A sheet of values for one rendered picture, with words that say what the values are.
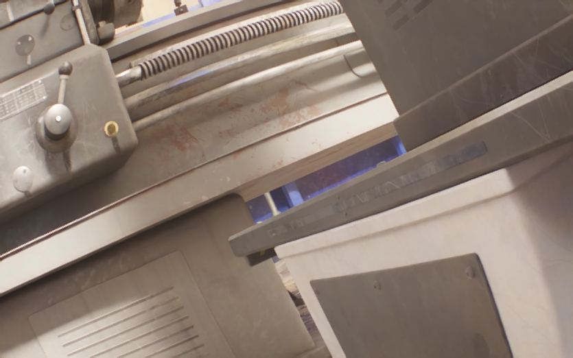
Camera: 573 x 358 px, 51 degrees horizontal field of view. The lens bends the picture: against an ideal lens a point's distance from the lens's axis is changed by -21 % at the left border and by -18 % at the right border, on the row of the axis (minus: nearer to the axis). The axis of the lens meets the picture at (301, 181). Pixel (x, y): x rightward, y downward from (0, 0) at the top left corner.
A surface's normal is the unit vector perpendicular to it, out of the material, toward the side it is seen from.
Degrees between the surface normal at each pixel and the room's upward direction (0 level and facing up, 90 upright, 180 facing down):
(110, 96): 90
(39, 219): 90
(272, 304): 90
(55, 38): 90
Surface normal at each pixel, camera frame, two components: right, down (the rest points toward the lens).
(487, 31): -0.86, 0.39
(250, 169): 0.40, -0.22
